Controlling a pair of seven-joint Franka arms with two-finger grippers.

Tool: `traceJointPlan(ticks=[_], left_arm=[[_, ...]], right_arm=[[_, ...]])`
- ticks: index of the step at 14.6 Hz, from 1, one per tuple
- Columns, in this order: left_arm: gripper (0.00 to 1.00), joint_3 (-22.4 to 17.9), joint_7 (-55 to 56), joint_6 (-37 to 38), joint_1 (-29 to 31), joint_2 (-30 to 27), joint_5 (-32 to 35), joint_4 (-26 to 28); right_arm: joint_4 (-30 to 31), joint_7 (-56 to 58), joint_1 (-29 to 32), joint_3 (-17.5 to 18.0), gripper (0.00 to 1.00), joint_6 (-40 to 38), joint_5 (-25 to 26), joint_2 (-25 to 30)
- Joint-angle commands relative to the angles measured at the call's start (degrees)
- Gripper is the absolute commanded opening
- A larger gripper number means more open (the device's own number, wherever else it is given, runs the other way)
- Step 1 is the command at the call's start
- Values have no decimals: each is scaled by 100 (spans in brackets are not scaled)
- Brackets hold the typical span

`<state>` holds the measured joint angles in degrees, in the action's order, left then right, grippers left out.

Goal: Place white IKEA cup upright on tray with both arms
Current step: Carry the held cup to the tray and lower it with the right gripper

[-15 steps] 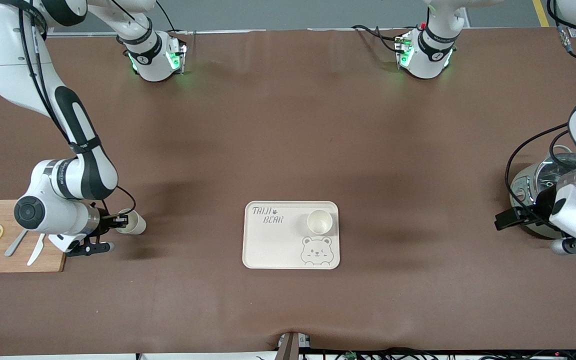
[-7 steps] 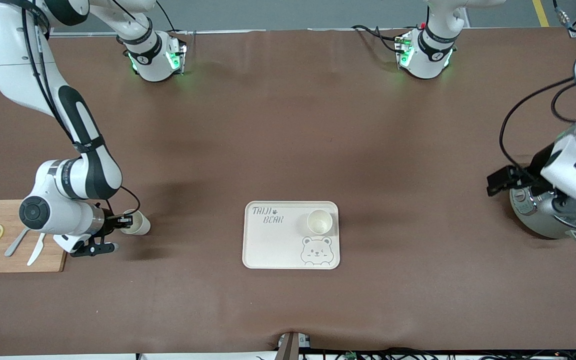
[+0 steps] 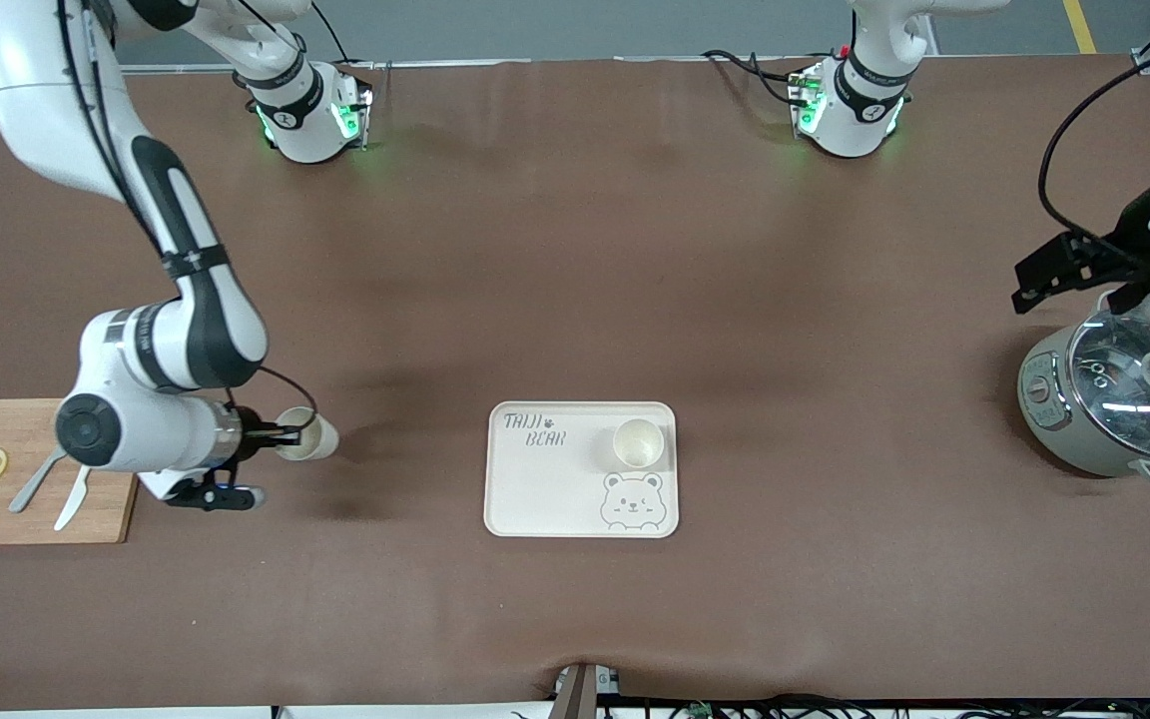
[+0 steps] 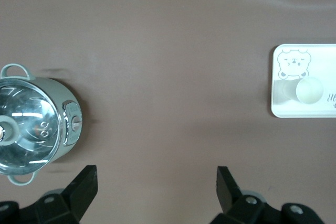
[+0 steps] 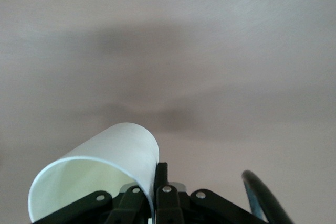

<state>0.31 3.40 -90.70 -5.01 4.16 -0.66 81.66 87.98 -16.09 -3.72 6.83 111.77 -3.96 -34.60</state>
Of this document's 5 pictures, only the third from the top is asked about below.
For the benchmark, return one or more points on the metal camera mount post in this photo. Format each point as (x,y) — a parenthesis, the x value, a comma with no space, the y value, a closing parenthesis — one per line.
(580,694)

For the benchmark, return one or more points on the grey plastic knife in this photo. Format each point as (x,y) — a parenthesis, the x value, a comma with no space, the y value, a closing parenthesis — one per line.
(31,489)

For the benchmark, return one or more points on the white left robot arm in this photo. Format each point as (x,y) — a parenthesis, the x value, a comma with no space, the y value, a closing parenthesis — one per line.
(855,120)

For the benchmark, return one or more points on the white plastic knife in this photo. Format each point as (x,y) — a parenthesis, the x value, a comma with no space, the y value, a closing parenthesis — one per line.
(71,504)

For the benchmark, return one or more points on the glass pot lid with knob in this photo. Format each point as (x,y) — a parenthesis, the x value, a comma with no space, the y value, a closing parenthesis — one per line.
(1124,399)

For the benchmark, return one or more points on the grey cooking pot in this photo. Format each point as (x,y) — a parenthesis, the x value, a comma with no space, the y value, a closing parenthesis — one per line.
(1044,409)

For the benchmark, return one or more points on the brown table cover mat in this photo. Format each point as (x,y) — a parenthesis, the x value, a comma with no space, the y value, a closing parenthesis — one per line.
(575,250)

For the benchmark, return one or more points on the cream tray with bear print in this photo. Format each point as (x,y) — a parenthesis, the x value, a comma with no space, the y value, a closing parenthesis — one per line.
(555,489)

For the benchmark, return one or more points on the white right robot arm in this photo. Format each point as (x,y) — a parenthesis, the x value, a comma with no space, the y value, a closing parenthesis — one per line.
(156,429)

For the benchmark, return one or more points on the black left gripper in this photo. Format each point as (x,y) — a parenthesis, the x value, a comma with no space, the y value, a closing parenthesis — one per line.
(1126,253)

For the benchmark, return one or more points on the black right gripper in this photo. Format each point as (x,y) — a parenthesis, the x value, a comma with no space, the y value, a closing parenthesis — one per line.
(249,429)

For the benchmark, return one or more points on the white IKEA cup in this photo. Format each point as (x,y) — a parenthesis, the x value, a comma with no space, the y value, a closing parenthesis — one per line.
(315,439)
(638,444)

